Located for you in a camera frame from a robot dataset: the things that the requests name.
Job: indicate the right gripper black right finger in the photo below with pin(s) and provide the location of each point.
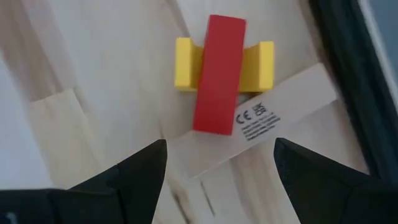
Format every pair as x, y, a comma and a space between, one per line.
326, 193

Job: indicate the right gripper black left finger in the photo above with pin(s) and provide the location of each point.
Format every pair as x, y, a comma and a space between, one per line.
136, 193

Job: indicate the red and yellow held blocks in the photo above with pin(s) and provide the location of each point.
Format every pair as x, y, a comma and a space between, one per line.
185, 63

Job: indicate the printed natural wooden plank block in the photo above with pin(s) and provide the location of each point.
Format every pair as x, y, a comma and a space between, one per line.
295, 99

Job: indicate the long red rectangular block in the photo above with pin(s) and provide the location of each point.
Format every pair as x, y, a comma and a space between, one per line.
219, 77

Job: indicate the black aluminium frame rail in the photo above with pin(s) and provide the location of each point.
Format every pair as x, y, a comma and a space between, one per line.
351, 77

